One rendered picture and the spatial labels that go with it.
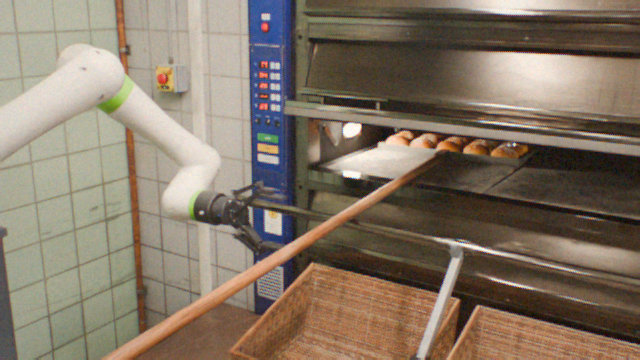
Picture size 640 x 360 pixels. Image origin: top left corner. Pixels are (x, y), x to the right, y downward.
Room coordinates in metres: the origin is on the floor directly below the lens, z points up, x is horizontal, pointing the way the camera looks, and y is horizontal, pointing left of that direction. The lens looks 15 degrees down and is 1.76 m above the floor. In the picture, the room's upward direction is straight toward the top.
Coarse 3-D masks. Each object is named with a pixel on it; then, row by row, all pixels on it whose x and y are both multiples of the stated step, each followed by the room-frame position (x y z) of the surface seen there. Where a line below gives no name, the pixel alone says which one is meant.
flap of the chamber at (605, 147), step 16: (288, 112) 2.10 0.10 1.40; (304, 112) 2.07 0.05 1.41; (320, 112) 2.04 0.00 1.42; (336, 112) 2.01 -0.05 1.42; (416, 128) 1.86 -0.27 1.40; (432, 128) 1.83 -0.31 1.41; (448, 128) 1.81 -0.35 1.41; (464, 128) 1.79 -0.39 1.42; (480, 128) 1.76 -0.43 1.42; (544, 144) 1.67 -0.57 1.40; (560, 144) 1.64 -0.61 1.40; (576, 144) 1.62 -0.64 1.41; (592, 144) 1.61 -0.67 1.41; (608, 144) 1.59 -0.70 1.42
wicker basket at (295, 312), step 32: (288, 288) 2.05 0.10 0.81; (320, 288) 2.13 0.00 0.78; (352, 288) 2.08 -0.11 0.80; (384, 288) 2.03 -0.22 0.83; (288, 320) 2.04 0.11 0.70; (320, 320) 2.10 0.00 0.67; (352, 320) 2.05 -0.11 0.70; (384, 320) 1.99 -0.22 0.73; (416, 320) 1.94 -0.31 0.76; (448, 320) 1.82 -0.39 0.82; (256, 352) 1.89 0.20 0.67; (288, 352) 2.02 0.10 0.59; (320, 352) 2.03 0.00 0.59; (352, 352) 2.01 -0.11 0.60; (384, 352) 1.96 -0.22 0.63; (416, 352) 1.91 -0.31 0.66; (448, 352) 1.84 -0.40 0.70
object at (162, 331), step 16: (432, 160) 2.27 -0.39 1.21; (400, 176) 2.04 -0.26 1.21; (384, 192) 1.89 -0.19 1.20; (352, 208) 1.72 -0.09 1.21; (320, 224) 1.59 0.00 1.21; (336, 224) 1.62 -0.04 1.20; (304, 240) 1.48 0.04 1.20; (272, 256) 1.38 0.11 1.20; (288, 256) 1.41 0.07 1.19; (256, 272) 1.30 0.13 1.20; (224, 288) 1.21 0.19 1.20; (240, 288) 1.25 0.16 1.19; (192, 304) 1.14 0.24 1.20; (208, 304) 1.16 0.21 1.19; (176, 320) 1.08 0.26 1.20; (192, 320) 1.11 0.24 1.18; (144, 336) 1.02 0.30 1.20; (160, 336) 1.04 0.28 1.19; (128, 352) 0.98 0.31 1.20; (144, 352) 1.00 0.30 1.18
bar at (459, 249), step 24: (312, 216) 1.78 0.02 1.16; (408, 240) 1.62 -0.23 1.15; (432, 240) 1.58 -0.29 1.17; (456, 240) 1.56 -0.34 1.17; (456, 264) 1.52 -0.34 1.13; (528, 264) 1.45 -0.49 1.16; (552, 264) 1.42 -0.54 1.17; (624, 288) 1.34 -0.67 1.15; (432, 312) 1.45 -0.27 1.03; (432, 336) 1.41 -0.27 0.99
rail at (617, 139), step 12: (312, 108) 2.06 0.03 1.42; (324, 108) 2.03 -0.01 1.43; (336, 108) 2.01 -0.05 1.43; (348, 108) 1.99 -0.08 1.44; (360, 108) 1.97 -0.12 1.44; (408, 120) 1.88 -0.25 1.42; (420, 120) 1.86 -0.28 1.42; (432, 120) 1.84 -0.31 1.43; (444, 120) 1.82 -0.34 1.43; (456, 120) 1.80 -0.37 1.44; (468, 120) 1.79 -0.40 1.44; (528, 132) 1.69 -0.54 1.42; (540, 132) 1.68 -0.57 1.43; (552, 132) 1.66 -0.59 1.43; (564, 132) 1.65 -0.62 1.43; (576, 132) 1.63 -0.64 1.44; (588, 132) 1.62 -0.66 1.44; (624, 144) 1.57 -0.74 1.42; (636, 144) 1.55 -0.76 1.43
